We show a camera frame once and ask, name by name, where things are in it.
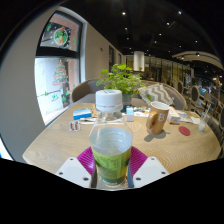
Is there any group of ceiling lights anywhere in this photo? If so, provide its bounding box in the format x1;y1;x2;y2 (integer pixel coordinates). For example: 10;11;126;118
119;9;201;58

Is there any flat round red coaster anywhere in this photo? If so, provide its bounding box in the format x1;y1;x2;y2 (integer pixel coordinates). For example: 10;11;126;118
178;125;192;137

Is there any grey curved sofa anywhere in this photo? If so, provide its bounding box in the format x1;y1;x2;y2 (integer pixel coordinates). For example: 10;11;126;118
70;78;188;111

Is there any group of dining chairs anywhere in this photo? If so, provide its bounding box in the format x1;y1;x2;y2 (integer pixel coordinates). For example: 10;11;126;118
176;79;224;134

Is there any blue and white box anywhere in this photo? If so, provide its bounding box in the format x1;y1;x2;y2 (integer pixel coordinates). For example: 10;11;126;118
72;107;93;121

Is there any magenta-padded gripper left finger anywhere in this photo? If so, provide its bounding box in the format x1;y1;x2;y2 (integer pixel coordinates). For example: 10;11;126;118
54;146;97;189

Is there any small blue white carton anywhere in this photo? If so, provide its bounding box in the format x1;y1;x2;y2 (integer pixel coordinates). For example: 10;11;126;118
125;106;135;123

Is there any pill blister pack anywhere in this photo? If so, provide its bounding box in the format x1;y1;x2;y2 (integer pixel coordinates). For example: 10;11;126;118
68;120;82;132

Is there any tan ceramic mug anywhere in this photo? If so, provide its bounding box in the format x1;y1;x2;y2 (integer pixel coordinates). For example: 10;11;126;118
145;100;171;136

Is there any clear green-labelled drink bottle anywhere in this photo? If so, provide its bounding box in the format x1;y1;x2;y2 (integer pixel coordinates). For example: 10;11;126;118
88;89;134;188

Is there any orange and white box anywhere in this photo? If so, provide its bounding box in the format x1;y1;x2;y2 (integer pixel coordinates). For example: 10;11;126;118
166;106;182;125

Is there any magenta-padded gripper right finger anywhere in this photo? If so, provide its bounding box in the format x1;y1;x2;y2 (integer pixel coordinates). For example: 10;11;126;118
128;145;170;189

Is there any green potted plant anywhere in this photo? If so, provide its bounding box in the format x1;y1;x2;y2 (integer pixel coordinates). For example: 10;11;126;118
95;63;148;106

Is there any white round column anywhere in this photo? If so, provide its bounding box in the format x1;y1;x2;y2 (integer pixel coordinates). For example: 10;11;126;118
133;50;146;72

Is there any grey white chevron pillow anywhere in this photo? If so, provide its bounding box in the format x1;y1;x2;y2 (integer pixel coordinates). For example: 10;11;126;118
138;83;175;107

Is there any window with festive decorations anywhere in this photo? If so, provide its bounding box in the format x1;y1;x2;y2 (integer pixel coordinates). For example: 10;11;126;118
34;11;84;126

